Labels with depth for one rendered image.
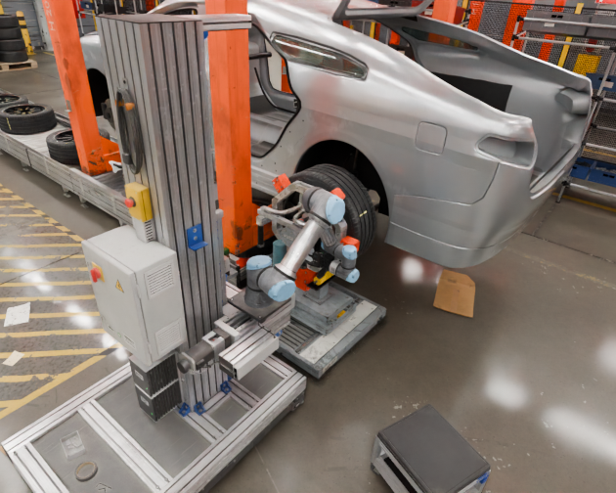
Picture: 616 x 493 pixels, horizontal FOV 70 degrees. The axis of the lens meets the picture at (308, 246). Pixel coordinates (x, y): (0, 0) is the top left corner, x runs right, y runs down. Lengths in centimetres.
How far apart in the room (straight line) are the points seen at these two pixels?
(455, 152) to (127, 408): 217
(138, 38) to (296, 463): 206
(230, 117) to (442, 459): 207
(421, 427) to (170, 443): 122
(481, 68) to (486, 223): 196
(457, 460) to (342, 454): 63
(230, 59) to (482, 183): 149
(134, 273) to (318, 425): 146
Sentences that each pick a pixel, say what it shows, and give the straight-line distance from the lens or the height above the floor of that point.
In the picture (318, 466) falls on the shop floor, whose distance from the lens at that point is 256.
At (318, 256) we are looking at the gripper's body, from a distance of 236.
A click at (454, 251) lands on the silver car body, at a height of 87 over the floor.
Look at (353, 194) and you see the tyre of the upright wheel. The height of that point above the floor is 110.
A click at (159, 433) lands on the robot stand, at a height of 21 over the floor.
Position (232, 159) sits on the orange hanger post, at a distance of 274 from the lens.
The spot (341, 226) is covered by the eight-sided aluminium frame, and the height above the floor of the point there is 97.
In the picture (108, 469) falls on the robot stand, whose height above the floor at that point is 21.
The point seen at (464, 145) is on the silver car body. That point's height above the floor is 148.
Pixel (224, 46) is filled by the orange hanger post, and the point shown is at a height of 183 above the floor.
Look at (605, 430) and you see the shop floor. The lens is 328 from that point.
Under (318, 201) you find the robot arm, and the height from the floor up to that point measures 133.
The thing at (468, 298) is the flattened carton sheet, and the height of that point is 1.
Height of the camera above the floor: 217
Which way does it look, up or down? 32 degrees down
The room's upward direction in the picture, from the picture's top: 3 degrees clockwise
